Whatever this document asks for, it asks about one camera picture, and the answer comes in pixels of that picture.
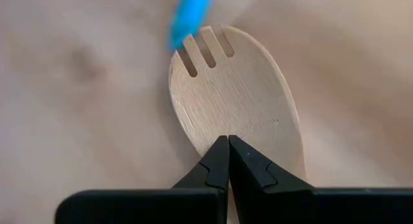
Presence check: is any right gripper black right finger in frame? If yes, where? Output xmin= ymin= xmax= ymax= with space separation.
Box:
xmin=228 ymin=135 xmax=413 ymax=224

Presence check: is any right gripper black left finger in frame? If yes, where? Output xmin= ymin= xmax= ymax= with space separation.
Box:
xmin=54 ymin=135 xmax=230 ymax=224

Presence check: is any light blue silicone spatula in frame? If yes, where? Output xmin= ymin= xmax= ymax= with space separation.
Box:
xmin=166 ymin=0 xmax=216 ymax=53

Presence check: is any wooden spork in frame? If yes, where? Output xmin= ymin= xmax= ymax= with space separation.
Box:
xmin=168 ymin=25 xmax=307 ymax=189

